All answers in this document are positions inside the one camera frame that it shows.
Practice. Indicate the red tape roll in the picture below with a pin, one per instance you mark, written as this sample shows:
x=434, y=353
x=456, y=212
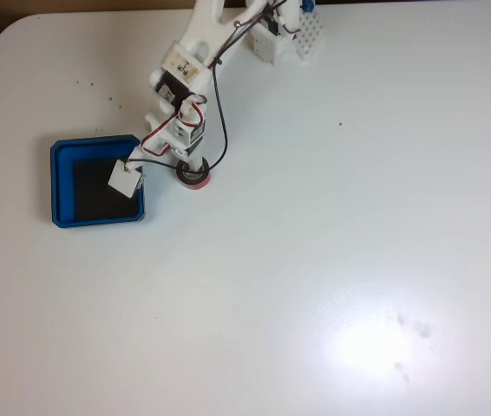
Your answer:
x=195, y=185

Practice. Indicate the blue square box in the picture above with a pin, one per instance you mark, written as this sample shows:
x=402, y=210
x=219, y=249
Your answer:
x=61, y=186

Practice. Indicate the silver camera box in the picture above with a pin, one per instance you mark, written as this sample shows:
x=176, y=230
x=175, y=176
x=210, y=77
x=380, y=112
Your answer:
x=125, y=180

